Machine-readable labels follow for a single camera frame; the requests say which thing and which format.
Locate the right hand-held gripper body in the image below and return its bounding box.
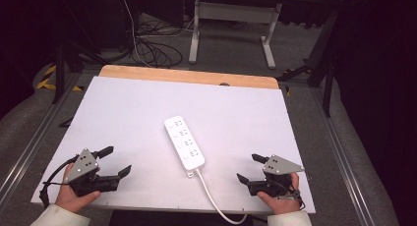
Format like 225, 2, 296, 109
247, 154, 306, 198

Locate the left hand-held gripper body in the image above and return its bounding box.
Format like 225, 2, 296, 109
63, 147, 121, 198

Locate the person's left hand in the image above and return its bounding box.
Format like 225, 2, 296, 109
54, 163, 102, 214

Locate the person's right hand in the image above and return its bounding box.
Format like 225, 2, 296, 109
256, 172, 301, 216

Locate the white board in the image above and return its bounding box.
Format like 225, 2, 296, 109
30, 76, 317, 215

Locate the white power strip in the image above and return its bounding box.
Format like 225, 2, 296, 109
163, 115, 207, 179

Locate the yellow black floor tape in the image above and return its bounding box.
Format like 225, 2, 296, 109
34, 64, 85, 92

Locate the black tripod stand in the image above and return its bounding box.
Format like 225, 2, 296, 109
48, 0, 107, 105

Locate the black metal stand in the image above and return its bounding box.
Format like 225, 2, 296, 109
275, 8, 340, 118

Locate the wooden table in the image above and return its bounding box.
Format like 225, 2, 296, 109
98, 64, 280, 90

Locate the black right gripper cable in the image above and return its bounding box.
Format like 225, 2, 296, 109
277, 185, 307, 211

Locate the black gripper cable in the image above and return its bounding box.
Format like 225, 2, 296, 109
277, 185, 307, 211
38, 154, 81, 209

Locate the white power strip cable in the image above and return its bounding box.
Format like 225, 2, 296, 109
195, 168, 249, 226

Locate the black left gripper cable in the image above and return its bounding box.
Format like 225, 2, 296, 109
38, 154, 81, 209

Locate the aluminium floor rail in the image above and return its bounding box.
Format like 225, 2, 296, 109
0, 72, 82, 202
309, 87, 379, 226

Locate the black floor cable bundle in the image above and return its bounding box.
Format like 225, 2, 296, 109
130, 18, 184, 70

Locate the white floor cable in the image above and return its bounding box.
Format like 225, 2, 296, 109
119, 0, 152, 68

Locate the white metal desk frame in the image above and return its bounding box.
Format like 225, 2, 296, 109
188, 0, 283, 71

